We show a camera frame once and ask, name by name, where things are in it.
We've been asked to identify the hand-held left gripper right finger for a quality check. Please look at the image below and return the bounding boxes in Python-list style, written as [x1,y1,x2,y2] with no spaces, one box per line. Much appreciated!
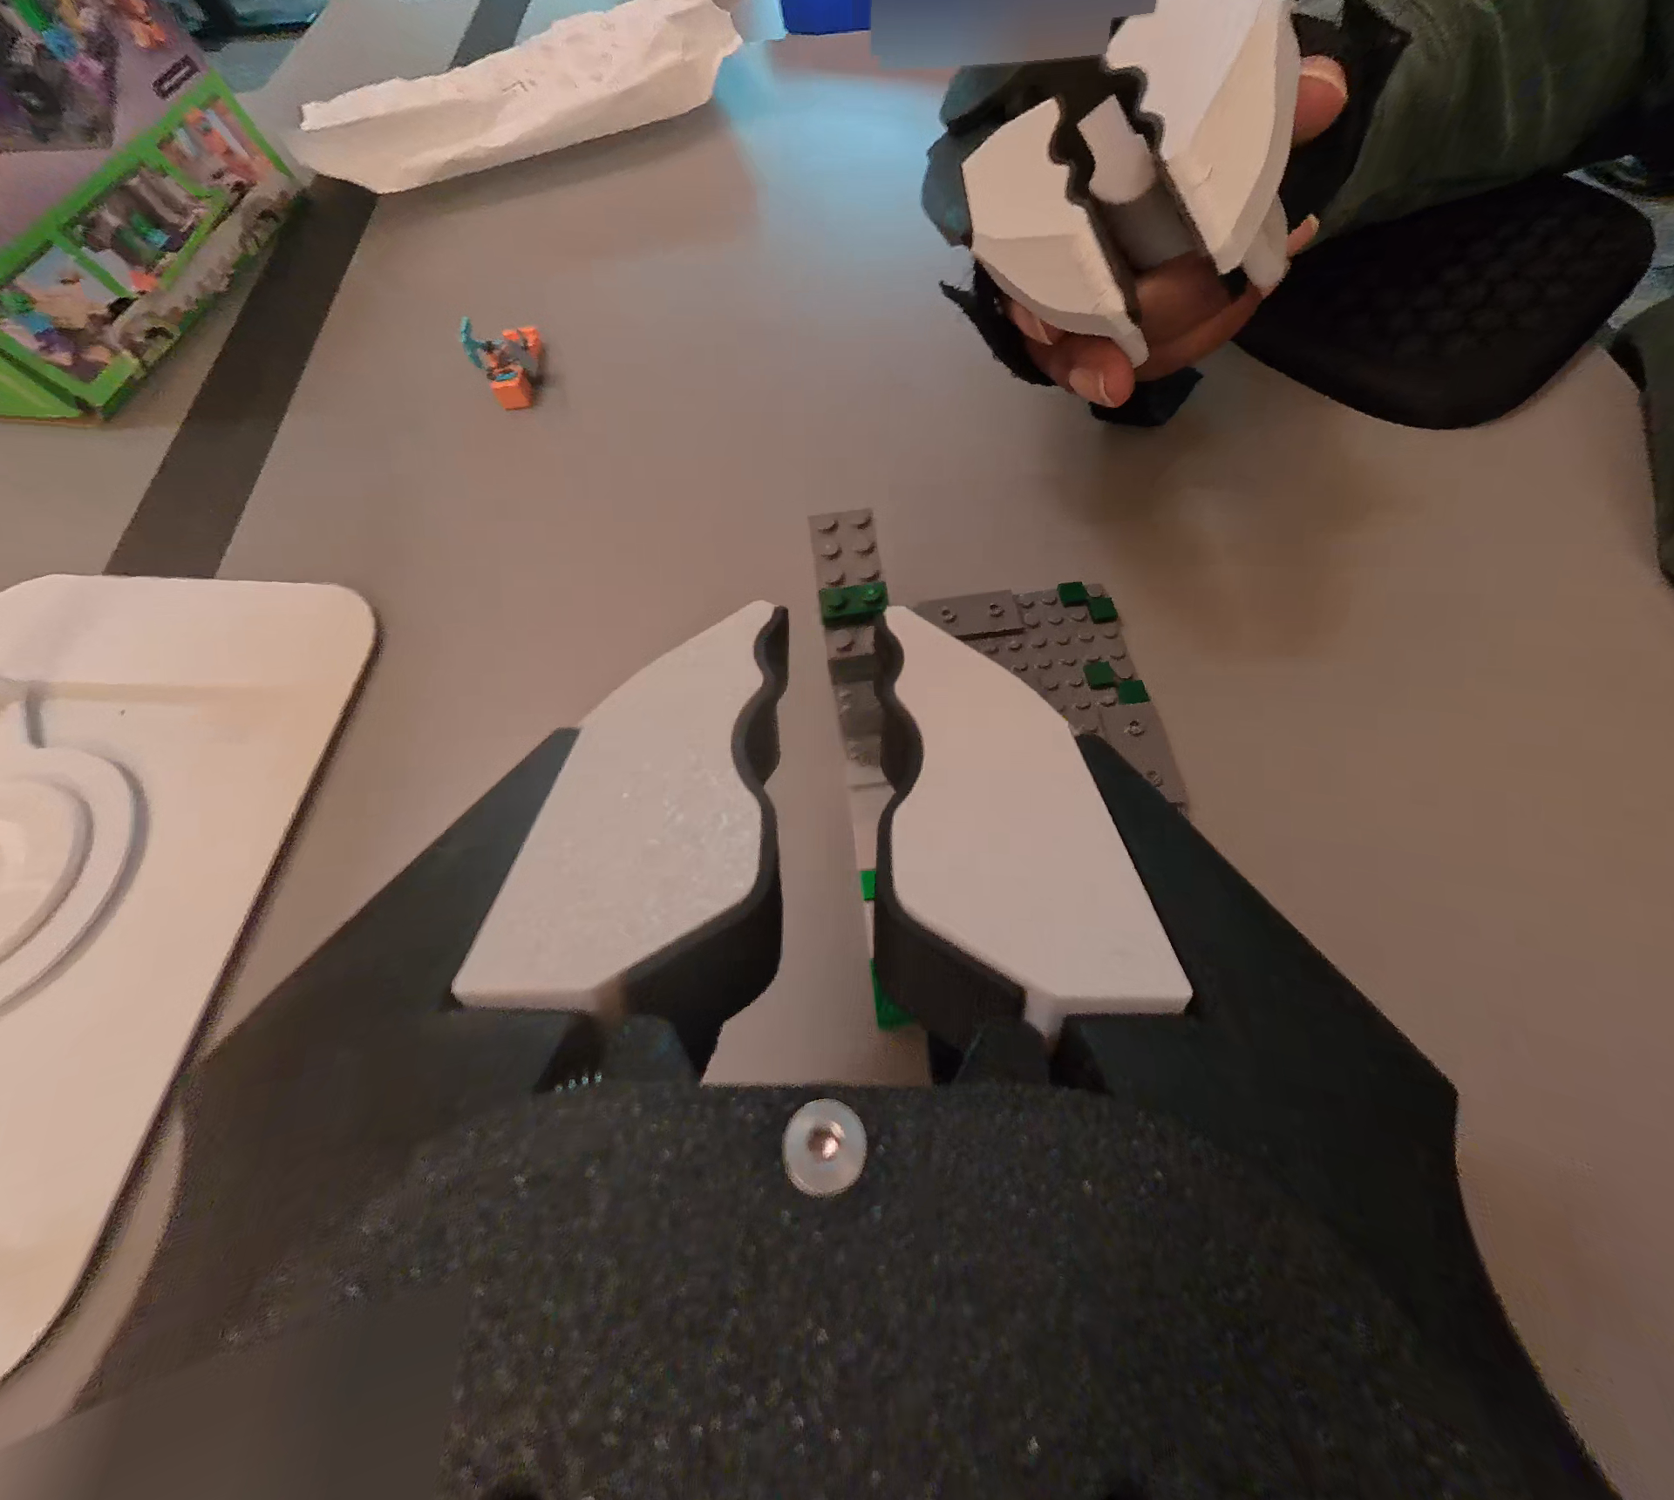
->
[871,605,1195,1059]

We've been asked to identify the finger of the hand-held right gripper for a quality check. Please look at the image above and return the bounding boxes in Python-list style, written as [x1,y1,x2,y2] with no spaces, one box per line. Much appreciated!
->
[959,101,1153,369]
[1103,0,1306,295]

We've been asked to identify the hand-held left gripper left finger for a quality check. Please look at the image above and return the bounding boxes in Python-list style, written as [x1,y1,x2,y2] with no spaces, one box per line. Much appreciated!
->
[453,603,793,1071]

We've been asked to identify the grey toy brick baseplate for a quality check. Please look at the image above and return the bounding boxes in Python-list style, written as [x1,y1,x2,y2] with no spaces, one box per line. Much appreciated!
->
[912,582,1192,814]

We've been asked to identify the grey green toy brick assembly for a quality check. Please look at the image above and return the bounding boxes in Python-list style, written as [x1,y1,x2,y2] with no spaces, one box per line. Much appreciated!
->
[806,507,920,1031]

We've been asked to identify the grey desk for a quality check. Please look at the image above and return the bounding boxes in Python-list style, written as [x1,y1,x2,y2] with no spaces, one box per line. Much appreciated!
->
[0,0,1674,1500]

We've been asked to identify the person's right hand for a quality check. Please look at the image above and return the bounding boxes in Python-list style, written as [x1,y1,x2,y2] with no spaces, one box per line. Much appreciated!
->
[943,10,1415,432]

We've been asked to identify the black mesh chair armrest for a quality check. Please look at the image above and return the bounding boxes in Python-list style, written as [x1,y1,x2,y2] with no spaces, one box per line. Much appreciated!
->
[1229,174,1661,434]

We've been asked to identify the large crumpled white paper bag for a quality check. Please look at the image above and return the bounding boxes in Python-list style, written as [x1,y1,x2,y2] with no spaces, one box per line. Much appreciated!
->
[300,0,746,196]

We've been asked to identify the white booklet stand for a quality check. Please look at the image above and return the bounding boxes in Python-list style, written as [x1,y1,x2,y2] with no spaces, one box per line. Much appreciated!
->
[0,575,383,1385]

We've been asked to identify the orange toy brick minifigure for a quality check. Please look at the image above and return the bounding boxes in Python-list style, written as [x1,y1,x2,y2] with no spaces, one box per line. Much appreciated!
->
[458,318,550,412]

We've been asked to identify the green toy brick set box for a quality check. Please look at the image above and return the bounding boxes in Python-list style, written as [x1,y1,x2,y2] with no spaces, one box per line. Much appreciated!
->
[0,0,313,426]

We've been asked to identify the black desk cable strip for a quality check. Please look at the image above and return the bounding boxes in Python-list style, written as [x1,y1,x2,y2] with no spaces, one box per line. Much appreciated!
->
[105,0,568,580]

